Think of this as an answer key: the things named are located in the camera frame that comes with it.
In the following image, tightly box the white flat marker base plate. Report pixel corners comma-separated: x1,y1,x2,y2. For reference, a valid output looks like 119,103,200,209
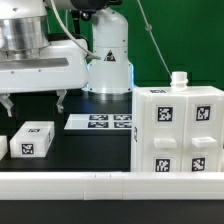
64,114,132,130

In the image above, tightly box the white L-shaped boundary rail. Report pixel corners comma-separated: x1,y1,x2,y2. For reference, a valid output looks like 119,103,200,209
0,172,224,200

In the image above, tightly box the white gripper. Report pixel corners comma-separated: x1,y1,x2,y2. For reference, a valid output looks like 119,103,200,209
0,40,88,117

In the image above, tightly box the white cabinet body box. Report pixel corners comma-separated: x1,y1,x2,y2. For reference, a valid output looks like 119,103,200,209
131,71,224,173

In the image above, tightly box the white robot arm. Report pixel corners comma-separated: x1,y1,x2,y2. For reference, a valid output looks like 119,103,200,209
0,0,133,110

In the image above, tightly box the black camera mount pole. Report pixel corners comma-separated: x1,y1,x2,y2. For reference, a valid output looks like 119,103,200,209
69,0,123,34

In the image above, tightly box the white block at left edge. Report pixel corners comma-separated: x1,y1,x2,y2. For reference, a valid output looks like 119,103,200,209
0,136,7,160

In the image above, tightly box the white cabinet top block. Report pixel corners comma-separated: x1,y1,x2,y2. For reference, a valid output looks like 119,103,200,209
10,121,55,158

